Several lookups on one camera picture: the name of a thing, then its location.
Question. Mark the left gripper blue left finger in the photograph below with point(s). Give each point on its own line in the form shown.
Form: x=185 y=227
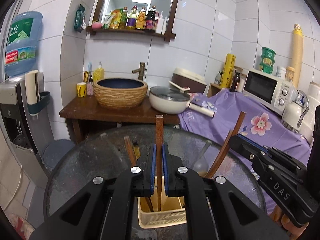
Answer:
x=152 y=167

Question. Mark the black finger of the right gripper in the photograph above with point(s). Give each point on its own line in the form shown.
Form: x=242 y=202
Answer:
x=248 y=148

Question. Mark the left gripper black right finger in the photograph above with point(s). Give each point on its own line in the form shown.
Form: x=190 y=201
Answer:
x=165 y=156

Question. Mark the right hand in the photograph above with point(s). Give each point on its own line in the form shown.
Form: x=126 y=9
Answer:
x=278 y=216

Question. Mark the cream utensil holder basket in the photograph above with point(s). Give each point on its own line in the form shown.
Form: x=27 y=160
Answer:
x=172 y=211

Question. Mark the round glass table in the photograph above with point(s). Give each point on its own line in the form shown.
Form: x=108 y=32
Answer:
x=105 y=155

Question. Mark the purple floral cloth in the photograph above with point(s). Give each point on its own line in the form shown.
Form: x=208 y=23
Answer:
x=260 y=125

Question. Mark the white kettle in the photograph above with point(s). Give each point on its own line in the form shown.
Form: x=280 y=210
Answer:
x=294 y=112

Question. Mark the cream pan with lid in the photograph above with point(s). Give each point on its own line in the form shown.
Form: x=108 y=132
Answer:
x=173 y=101

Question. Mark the white microwave oven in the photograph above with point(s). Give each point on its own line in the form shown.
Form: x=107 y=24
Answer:
x=271 y=91

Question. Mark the brown glass bottle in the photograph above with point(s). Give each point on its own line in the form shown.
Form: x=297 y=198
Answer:
x=235 y=81

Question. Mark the brown cream rice cooker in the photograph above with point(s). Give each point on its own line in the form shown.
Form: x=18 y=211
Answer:
x=186 y=78

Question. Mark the woven basin sink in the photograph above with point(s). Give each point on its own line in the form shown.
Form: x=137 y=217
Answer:
x=120 y=93

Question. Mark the yellow foil roll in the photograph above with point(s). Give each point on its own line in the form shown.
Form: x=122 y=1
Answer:
x=227 y=73

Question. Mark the brass faucet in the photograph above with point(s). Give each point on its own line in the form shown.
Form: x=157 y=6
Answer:
x=140 y=71

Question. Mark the green stacked bowls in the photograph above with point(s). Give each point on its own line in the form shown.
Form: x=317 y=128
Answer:
x=267 y=60

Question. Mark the dark wooden counter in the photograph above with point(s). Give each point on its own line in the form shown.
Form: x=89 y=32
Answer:
x=88 y=108

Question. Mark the yellow soap bottle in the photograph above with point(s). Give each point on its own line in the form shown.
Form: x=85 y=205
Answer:
x=98 y=74

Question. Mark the yellow mug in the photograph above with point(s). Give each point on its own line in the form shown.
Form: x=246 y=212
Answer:
x=81 y=89

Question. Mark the tall beige paper roll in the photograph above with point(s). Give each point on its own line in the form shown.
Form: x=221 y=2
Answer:
x=297 y=53

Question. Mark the water dispenser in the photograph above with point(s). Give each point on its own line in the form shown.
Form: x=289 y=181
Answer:
x=29 y=135

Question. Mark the dark soy sauce bottle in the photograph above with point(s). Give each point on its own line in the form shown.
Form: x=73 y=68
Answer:
x=151 y=19

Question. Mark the round cushioned stool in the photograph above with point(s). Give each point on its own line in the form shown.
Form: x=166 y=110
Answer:
x=19 y=227

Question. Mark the wooden framed mirror shelf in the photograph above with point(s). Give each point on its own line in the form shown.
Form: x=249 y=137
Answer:
x=128 y=16

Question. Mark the green hanging packet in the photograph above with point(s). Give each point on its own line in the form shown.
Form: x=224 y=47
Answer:
x=79 y=22

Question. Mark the blue water jug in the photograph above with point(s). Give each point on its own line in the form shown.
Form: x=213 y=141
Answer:
x=22 y=42

